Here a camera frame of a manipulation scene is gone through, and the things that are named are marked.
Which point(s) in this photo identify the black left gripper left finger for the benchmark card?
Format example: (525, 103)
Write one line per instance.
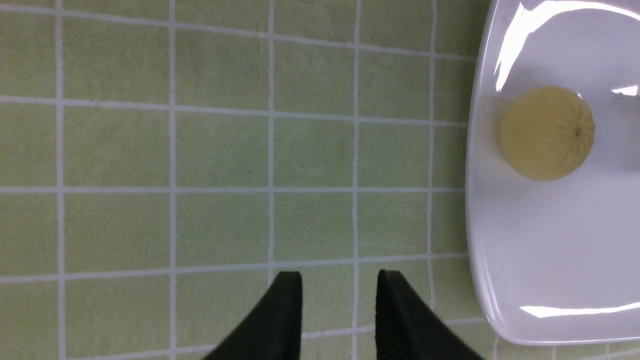
(273, 328)

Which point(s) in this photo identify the white square plate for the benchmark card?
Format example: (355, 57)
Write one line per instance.
(557, 262)

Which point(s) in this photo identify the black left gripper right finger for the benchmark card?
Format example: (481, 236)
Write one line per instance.
(406, 328)

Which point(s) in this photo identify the yellow steamed bun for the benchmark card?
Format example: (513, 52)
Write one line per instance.
(547, 133)

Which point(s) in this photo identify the green checkered tablecloth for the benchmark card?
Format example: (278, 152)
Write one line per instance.
(163, 160)

